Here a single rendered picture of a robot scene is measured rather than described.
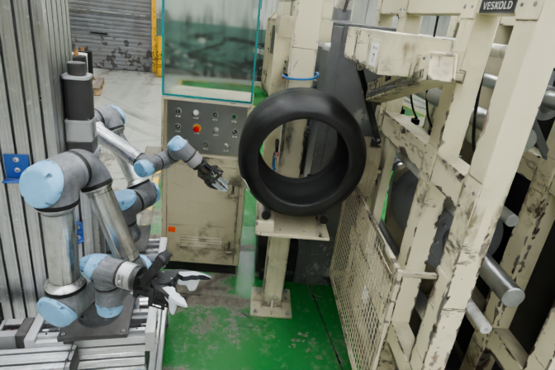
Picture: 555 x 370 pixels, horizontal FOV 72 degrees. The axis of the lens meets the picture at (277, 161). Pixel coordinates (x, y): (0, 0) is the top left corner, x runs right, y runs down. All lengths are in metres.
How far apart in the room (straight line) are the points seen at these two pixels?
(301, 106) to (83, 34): 9.93
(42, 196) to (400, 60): 1.18
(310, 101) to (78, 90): 0.88
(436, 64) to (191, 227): 1.93
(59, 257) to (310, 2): 1.49
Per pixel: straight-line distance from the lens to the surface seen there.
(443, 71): 1.39
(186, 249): 2.82
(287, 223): 1.99
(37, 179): 1.17
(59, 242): 1.27
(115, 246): 1.34
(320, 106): 1.65
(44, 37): 1.39
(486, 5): 1.52
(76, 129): 1.51
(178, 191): 2.61
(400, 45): 1.43
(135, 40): 11.05
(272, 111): 1.65
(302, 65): 2.00
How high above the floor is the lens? 1.79
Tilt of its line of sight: 21 degrees down
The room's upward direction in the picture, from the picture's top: 7 degrees clockwise
